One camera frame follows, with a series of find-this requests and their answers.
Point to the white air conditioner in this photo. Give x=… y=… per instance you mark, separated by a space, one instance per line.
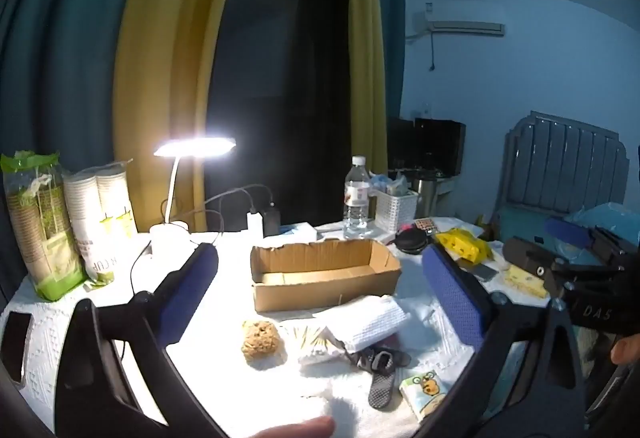
x=465 y=28

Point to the white towel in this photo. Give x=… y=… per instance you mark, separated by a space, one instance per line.
x=370 y=320

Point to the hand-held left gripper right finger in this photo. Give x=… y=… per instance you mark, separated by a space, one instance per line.
x=455 y=293

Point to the blue white plastic packets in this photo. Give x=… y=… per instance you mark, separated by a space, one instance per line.
x=395 y=185

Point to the dark window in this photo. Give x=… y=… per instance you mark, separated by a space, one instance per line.
x=280 y=93

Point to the brown fuzzy plush ball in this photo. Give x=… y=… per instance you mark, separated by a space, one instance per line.
x=260 y=340

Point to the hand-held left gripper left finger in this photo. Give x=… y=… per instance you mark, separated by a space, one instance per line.
x=192 y=288

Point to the clear water bottle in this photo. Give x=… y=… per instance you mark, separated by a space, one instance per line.
x=357 y=198

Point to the narrow yellow curtain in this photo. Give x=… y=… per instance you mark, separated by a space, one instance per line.
x=365 y=68

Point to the grey phone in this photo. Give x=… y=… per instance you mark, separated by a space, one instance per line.
x=482 y=272

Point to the wide yellow curtain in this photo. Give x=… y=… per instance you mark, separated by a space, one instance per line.
x=165 y=68

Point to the black round pouch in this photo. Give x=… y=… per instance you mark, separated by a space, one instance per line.
x=412 y=242

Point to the white packet of paper cups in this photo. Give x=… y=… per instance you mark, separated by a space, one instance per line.
x=95 y=218

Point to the white woven basket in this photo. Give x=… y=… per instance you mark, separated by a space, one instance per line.
x=395 y=213

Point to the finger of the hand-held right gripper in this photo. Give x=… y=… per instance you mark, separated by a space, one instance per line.
x=565 y=229
x=525 y=258

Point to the person's right hand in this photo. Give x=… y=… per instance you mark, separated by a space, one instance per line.
x=626 y=351

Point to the clear bag of cotton swabs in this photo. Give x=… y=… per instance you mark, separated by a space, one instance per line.
x=310 y=343

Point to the white desk lamp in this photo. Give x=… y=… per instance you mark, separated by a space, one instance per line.
x=195 y=145

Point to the green packet of paper cups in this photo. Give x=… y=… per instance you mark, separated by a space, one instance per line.
x=45 y=238

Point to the white charger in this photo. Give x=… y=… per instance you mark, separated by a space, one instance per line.
x=255 y=225

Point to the person's left hand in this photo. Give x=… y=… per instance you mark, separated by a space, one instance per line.
x=300 y=428

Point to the narrow teal curtain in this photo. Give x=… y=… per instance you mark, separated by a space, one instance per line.
x=392 y=43

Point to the grey ribbed headboard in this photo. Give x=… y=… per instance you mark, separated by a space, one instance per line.
x=565 y=168

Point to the cardboard box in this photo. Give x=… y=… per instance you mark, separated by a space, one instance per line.
x=325 y=295

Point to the white fluffy cloth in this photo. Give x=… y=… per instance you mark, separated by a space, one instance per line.
x=345 y=410

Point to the black power adapter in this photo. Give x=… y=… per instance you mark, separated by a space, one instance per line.
x=271 y=220

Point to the cartoon print tissue packet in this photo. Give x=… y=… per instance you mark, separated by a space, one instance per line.
x=422 y=390

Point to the wide teal curtain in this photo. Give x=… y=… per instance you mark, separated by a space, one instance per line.
x=60 y=43

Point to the light blue plastic bag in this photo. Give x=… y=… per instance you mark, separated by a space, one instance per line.
x=615 y=213

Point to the blue white tissue box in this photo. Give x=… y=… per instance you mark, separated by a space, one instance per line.
x=300 y=233

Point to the yellow cheese shaped sponge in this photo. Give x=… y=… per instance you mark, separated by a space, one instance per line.
x=522 y=280

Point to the patterned card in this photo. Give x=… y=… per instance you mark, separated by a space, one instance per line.
x=425 y=224

